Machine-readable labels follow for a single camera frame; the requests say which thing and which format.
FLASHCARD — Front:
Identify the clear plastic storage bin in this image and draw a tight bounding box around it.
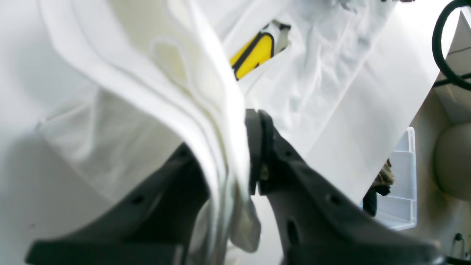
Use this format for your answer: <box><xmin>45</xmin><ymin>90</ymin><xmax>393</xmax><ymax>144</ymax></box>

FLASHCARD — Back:
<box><xmin>375</xmin><ymin>127</ymin><xmax>417</xmax><ymax>230</ymax></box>

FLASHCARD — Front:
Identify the beige round object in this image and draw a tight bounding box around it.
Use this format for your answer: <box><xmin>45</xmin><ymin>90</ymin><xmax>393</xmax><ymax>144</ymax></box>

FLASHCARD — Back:
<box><xmin>433</xmin><ymin>123</ymin><xmax>471</xmax><ymax>202</ymax></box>

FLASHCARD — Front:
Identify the black cable loop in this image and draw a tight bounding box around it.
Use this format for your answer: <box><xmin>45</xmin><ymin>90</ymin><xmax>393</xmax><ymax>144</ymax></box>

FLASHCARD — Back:
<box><xmin>431</xmin><ymin>0</ymin><xmax>471</xmax><ymax>92</ymax></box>

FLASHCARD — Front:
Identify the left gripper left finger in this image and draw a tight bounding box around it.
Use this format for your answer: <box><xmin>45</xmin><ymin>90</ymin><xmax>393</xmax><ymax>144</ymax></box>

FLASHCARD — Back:
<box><xmin>25</xmin><ymin>143</ymin><xmax>209</xmax><ymax>265</ymax></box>

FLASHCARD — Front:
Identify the white printed t-shirt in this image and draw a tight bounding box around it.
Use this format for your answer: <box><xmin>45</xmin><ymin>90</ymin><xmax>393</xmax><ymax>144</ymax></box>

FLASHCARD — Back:
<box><xmin>38</xmin><ymin>0</ymin><xmax>396</xmax><ymax>265</ymax></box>

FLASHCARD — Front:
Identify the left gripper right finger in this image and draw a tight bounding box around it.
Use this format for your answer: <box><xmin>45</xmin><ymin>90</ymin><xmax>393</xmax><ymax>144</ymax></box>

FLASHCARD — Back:
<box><xmin>245</xmin><ymin>109</ymin><xmax>446</xmax><ymax>265</ymax></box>

